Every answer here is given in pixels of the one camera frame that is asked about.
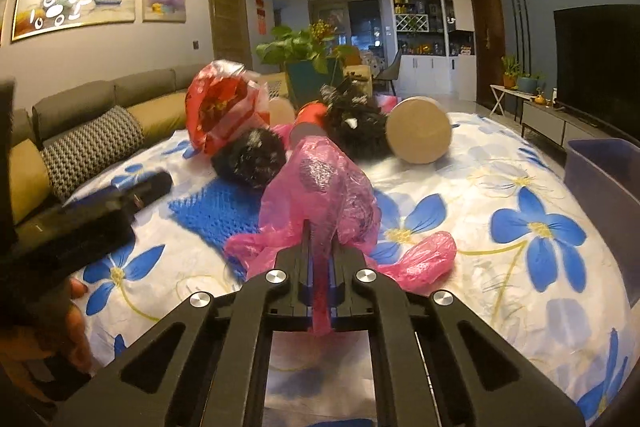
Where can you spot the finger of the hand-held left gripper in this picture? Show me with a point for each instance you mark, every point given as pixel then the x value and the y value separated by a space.
pixel 150 189

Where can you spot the red wall decoration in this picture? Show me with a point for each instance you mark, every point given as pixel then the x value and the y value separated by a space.
pixel 260 9

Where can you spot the yellow flower bouquet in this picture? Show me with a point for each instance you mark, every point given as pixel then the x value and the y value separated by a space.
pixel 320 32

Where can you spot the white folding side table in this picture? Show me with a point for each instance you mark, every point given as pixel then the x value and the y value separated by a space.
pixel 505 92

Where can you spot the yellow cushion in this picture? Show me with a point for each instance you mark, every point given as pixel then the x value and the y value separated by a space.
pixel 27 182

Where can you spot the plant in orange pot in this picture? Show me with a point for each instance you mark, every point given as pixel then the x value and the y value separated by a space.
pixel 510 74

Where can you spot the dark wooden door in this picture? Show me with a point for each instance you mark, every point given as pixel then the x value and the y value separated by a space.
pixel 487 37

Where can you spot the small orange ornament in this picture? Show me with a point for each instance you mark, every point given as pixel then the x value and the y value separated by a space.
pixel 541 99

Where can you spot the white display cabinet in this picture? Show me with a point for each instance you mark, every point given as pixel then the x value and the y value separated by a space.
pixel 425 32

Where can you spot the plant in blue pot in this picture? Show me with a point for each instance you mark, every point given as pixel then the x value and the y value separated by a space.
pixel 527 84

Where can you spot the grey sofa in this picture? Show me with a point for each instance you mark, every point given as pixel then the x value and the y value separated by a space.
pixel 75 107

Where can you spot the pink plastic bag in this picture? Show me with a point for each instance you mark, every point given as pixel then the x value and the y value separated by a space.
pixel 320 177

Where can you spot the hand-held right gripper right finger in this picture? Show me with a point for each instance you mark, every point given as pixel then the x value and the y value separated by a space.
pixel 345 292

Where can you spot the red paper cup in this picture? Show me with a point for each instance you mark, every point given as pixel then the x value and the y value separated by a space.
pixel 310 114

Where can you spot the large black plastic bag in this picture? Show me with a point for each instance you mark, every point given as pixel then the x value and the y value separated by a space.
pixel 355 132

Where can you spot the small black plastic bag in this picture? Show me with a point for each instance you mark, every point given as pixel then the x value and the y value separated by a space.
pixel 245 162

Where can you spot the blue plastic bin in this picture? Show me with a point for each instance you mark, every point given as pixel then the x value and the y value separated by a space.
pixel 600 177

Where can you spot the black television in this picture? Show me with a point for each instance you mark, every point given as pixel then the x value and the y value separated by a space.
pixel 600 62

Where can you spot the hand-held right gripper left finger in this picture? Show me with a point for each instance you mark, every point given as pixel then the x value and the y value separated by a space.
pixel 287 287

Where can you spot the grey television cabinet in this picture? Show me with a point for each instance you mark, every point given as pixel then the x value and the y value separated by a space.
pixel 560 124

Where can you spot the grey dining chair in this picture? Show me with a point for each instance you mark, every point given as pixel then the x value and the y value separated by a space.
pixel 390 69

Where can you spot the black white patterned cushion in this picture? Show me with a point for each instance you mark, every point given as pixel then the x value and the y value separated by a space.
pixel 85 147

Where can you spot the red plastic bag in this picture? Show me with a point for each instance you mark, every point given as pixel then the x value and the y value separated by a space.
pixel 220 107

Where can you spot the blue floral blanket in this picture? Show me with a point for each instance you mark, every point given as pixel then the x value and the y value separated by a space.
pixel 500 307

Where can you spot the green plant in teal pot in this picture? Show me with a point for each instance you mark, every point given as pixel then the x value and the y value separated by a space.
pixel 310 79

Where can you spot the glass balcony door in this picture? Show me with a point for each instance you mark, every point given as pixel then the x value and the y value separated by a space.
pixel 345 27

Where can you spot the light wooden door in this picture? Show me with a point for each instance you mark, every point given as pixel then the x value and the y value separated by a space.
pixel 230 22

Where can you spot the person's left hand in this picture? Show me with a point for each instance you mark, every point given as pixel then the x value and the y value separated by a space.
pixel 80 337

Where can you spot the white bottle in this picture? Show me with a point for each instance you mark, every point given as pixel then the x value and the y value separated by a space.
pixel 554 98

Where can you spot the blue knitted cloth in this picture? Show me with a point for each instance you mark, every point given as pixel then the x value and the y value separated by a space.
pixel 215 217

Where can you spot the fruit print paper cup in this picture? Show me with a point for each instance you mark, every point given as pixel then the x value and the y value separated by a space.
pixel 417 129

